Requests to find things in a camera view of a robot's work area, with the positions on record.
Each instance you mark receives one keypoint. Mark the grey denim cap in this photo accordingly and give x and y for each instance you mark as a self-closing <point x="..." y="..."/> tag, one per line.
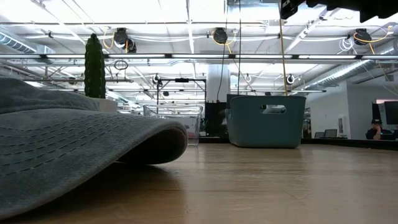
<point x="77" y="140"/>

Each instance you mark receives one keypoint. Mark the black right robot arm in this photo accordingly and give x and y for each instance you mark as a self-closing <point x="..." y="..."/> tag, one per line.
<point x="373" y="6"/>

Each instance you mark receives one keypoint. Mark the long ceiling light strip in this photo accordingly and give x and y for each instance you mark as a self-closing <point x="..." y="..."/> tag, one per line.
<point x="199" y="56"/>

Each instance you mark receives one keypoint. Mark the teal plastic bin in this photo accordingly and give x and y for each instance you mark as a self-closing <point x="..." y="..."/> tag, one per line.
<point x="264" y="130"/>

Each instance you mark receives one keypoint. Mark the black office chair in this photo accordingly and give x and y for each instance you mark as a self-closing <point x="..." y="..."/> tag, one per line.
<point x="318" y="135"/>
<point x="330" y="133"/>

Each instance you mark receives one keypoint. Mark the black perforated computer case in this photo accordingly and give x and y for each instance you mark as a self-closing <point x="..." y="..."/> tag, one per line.
<point x="214" y="118"/>

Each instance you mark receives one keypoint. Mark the black computer monitor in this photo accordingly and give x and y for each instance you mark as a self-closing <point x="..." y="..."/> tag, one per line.
<point x="376" y="111"/>
<point x="391" y="112"/>

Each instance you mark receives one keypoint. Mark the person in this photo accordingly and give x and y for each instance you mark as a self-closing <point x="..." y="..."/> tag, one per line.
<point x="376" y="130"/>

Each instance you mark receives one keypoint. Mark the clear plastic bin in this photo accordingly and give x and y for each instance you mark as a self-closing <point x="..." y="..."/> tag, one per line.
<point x="192" y="124"/>

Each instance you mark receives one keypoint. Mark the green cactus plant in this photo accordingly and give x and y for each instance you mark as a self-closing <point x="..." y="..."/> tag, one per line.
<point x="94" y="68"/>

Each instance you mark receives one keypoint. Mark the white hexagonal plant pot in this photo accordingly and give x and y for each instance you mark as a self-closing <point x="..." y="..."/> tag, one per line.
<point x="109" y="105"/>

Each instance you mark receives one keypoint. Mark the silver ventilation duct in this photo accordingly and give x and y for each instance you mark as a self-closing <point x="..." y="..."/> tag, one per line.
<point x="15" y="43"/>
<point x="342" y="73"/>

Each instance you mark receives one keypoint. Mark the black camera gantry frame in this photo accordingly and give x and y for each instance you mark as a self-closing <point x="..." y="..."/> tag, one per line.
<point x="182" y="80"/>

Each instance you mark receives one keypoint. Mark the black aluminium table frame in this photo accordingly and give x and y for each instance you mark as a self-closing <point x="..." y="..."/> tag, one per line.
<point x="342" y="143"/>

